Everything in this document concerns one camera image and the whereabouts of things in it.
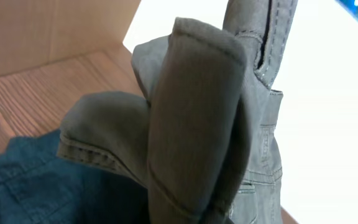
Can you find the grey shorts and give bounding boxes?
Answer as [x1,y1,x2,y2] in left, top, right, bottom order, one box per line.
[57,0,297,224]

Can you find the folded navy blue garment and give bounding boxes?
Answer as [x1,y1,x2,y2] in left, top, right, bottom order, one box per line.
[0,131,149,224]

